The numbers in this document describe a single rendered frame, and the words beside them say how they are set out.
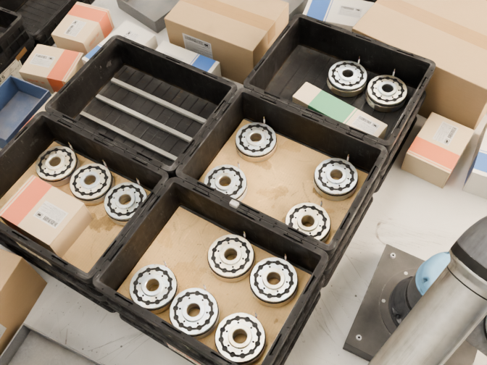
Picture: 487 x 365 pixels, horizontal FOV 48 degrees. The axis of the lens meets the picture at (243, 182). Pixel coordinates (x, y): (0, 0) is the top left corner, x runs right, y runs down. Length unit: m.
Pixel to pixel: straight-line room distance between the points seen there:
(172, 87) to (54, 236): 0.54
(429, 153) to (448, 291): 0.77
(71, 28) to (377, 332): 1.29
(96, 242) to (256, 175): 0.41
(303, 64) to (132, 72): 0.48
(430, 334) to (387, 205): 0.74
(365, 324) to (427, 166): 0.45
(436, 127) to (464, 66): 0.17
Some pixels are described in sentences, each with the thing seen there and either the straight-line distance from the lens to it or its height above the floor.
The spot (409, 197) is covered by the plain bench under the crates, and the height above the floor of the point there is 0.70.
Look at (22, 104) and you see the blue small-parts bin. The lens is 1.83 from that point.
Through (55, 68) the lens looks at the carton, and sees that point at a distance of 1.79.
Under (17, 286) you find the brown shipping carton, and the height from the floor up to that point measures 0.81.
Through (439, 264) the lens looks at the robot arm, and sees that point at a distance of 1.13.
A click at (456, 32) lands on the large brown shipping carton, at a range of 1.63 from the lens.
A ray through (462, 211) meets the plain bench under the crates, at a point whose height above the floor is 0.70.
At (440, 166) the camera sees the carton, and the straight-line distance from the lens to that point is 1.49.
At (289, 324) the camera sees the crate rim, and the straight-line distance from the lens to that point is 1.09.
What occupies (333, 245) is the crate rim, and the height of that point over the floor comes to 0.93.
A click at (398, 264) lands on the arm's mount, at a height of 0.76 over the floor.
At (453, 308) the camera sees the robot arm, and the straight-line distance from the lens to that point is 0.77.
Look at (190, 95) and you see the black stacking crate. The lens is 1.53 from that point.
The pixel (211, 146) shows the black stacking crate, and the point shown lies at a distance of 1.35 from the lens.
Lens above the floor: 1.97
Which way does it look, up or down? 58 degrees down
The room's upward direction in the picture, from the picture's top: 6 degrees counter-clockwise
